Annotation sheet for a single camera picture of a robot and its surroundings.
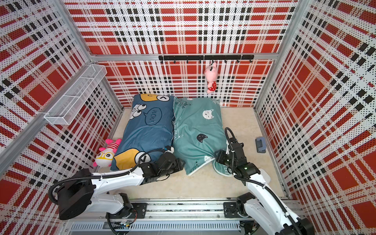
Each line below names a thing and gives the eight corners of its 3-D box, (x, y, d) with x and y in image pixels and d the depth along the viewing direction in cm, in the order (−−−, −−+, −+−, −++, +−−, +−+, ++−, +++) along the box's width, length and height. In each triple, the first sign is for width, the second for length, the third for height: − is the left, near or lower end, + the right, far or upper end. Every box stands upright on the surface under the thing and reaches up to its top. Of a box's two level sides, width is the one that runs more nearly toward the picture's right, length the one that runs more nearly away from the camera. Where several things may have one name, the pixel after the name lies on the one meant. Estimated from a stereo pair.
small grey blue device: (257, 153, 97) (259, 150, 94) (255, 139, 104) (256, 136, 101) (265, 154, 96) (267, 151, 93) (262, 140, 104) (264, 136, 101)
